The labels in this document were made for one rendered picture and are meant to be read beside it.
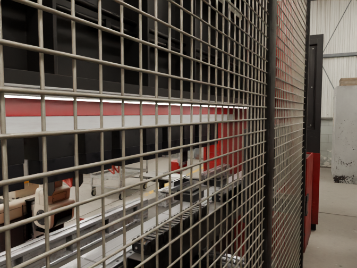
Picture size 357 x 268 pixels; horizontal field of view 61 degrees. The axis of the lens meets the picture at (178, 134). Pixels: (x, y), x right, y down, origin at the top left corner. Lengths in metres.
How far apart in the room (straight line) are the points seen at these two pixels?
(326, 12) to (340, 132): 3.44
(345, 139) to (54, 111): 6.21
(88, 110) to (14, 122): 0.30
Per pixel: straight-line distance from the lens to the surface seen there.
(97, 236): 1.37
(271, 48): 0.71
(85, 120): 1.21
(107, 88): 1.04
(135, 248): 0.96
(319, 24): 8.88
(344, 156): 6.88
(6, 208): 0.20
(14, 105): 1.04
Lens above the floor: 1.41
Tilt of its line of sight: 4 degrees down
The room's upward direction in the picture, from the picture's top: straight up
